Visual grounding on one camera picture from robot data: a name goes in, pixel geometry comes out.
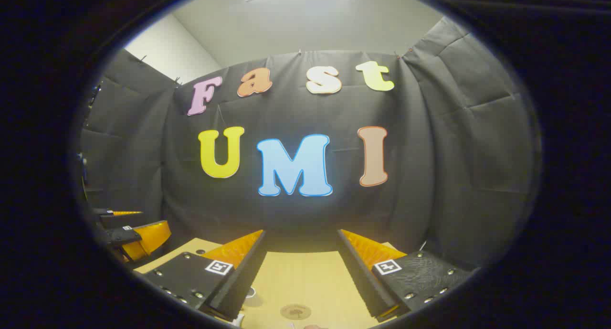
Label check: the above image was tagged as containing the wooden desktop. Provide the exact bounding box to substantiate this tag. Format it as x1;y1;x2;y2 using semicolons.
134;237;406;329

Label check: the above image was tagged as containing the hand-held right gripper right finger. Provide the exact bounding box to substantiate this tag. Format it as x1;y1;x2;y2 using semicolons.
337;229;473;322

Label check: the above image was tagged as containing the round wooden coaster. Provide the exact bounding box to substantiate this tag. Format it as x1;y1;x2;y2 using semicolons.
280;304;312;320

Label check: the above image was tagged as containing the black backdrop cloth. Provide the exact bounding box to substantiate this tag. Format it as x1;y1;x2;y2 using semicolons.
79;16;542;272

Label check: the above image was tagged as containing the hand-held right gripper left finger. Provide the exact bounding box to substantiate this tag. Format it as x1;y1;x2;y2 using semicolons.
143;230;267;322

